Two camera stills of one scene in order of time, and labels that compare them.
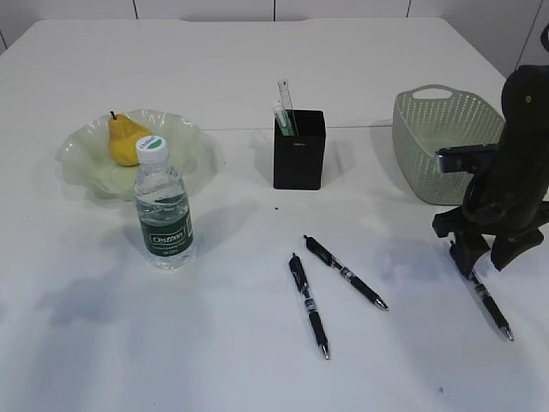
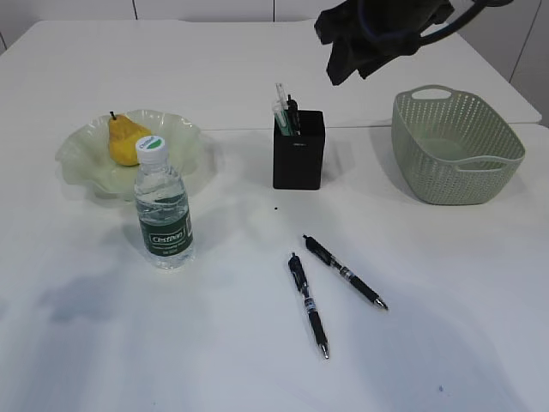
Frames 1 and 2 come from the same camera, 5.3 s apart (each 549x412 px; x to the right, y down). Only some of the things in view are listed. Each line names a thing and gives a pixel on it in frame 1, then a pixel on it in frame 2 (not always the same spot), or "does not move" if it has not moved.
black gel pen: x=299 y=276 does not move
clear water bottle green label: x=164 y=218 does not move
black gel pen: x=491 y=305 -> x=293 y=117
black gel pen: x=329 y=257 does not move
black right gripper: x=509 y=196 -> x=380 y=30
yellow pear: x=123 y=136 does not move
